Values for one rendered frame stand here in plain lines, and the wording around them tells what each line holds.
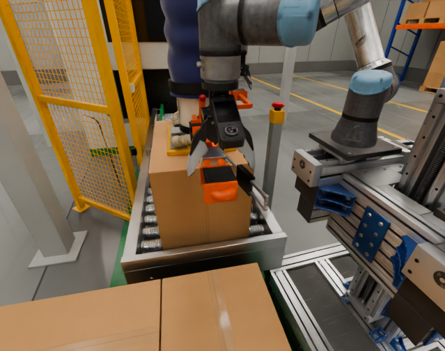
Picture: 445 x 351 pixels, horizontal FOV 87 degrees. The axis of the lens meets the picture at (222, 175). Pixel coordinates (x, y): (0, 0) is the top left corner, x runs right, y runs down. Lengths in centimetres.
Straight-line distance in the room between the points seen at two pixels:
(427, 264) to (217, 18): 62
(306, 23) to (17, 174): 165
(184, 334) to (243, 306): 22
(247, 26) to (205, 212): 74
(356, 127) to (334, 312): 91
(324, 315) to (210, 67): 124
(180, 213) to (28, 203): 112
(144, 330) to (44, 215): 118
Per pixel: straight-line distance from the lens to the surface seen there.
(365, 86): 90
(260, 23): 42
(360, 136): 93
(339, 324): 142
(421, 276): 69
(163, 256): 103
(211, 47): 45
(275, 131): 145
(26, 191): 183
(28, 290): 204
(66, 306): 111
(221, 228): 107
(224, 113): 44
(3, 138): 169
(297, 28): 41
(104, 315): 103
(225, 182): 50
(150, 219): 131
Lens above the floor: 138
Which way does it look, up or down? 31 degrees down
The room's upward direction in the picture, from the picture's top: straight up
